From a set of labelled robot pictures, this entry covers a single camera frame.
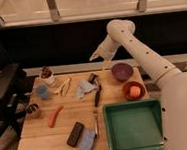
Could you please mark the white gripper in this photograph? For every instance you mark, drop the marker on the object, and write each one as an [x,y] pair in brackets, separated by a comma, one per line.
[106,50]

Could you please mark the blue grey cloth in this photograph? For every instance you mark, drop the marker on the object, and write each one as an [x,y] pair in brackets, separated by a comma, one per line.
[83,88]

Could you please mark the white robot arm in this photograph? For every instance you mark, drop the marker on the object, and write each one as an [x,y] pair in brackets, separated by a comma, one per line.
[168,77]

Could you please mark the blue plastic cup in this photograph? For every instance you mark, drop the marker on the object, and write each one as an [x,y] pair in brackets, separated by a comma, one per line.
[42,92]

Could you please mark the small black cylinder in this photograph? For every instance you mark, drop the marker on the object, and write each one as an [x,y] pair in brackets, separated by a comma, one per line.
[92,78]

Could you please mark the purple bowl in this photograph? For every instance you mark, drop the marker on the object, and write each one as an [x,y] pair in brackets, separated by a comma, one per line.
[122,71]

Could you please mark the red bowl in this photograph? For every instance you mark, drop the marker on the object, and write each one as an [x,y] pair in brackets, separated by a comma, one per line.
[126,90]

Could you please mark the orange ball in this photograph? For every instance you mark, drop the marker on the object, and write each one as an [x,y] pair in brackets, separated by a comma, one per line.
[135,92]

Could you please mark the green plastic tray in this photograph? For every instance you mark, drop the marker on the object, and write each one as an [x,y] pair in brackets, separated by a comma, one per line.
[134,125]

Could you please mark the black rectangular block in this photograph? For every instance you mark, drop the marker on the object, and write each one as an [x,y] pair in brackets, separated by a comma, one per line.
[75,134]

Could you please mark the blue sponge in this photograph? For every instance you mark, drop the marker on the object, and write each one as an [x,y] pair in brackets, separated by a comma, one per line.
[87,140]

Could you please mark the black equipment stand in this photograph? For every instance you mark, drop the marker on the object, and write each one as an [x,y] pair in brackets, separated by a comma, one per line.
[13,87]

